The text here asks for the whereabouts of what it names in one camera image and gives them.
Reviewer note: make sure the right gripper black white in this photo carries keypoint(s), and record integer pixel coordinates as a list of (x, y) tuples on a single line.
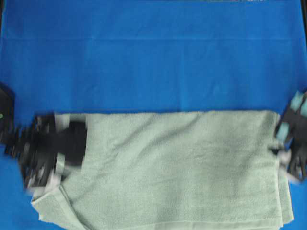
[(291, 131)]

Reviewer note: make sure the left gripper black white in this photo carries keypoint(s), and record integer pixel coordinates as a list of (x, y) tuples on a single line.
[(35, 148)]

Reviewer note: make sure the pale green bath towel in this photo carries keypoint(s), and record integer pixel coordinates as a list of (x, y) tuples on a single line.
[(172, 171)]

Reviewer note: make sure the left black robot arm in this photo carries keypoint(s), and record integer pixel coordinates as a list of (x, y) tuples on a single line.
[(7, 103)]

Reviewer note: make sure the blue table cloth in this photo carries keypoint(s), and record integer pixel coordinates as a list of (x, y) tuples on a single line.
[(151, 56)]

